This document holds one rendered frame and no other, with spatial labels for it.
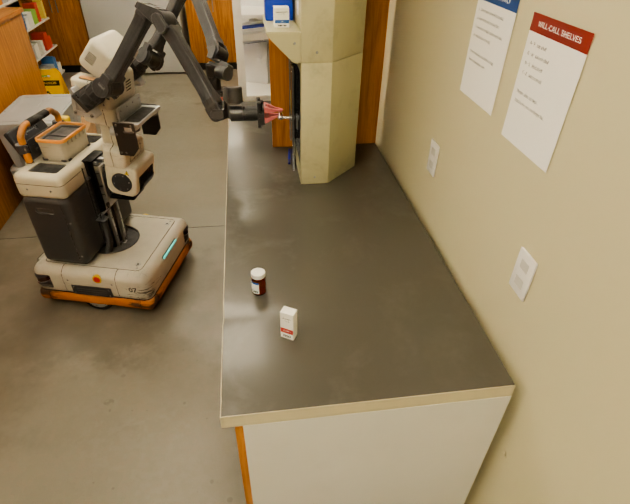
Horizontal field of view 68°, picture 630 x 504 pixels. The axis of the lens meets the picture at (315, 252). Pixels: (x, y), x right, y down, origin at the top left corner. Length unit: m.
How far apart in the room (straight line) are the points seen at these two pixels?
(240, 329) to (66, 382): 1.45
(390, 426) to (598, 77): 0.87
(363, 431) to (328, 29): 1.25
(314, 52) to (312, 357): 1.03
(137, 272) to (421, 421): 1.80
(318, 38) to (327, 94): 0.19
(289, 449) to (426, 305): 0.54
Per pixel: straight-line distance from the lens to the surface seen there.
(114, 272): 2.67
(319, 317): 1.30
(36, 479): 2.34
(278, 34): 1.70
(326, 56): 1.74
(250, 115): 1.87
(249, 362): 1.20
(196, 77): 1.93
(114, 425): 2.35
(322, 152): 1.86
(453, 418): 1.28
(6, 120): 3.83
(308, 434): 1.20
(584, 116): 1.04
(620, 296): 0.97
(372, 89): 2.21
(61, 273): 2.82
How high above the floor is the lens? 1.86
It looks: 37 degrees down
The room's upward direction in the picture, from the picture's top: 1 degrees clockwise
